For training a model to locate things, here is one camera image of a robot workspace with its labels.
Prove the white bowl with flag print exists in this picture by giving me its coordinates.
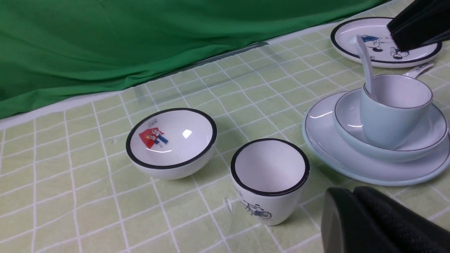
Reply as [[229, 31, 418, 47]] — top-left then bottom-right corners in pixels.
[[126, 108, 218, 180]]

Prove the white printed ceramic spoon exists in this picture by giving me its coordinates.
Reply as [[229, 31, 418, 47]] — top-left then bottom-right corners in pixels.
[[403, 62, 435, 79]]

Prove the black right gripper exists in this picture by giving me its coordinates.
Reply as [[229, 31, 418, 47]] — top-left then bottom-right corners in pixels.
[[387, 0, 450, 51]]

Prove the light blue cup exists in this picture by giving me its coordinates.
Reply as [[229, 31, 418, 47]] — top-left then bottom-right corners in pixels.
[[360, 74, 433, 150]]

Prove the light blue shallow bowl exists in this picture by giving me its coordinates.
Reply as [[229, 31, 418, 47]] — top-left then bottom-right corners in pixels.
[[333, 88, 449, 162]]

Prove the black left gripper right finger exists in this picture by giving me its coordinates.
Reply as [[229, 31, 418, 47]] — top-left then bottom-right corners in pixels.
[[353, 186, 450, 253]]

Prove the light blue large plate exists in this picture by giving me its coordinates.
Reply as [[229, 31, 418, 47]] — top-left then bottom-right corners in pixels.
[[302, 92, 450, 186]]

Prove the white black-rimmed bicycle cup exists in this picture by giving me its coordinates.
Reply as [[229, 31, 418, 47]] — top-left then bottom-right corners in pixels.
[[230, 138, 310, 226]]

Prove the black-rimmed cartoon plate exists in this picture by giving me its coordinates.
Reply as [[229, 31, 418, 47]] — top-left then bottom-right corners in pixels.
[[330, 17, 443, 69]]

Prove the green backdrop cloth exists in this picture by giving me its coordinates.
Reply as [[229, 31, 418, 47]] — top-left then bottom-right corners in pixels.
[[0, 0, 384, 119]]

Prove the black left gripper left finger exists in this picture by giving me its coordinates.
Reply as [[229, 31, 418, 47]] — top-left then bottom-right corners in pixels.
[[321, 187, 394, 253]]

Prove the green checkered tablecloth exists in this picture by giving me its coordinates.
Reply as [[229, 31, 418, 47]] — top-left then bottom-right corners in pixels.
[[0, 0, 450, 253]]

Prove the light blue ceramic spoon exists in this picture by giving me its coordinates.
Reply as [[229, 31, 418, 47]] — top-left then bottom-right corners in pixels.
[[350, 34, 378, 102]]

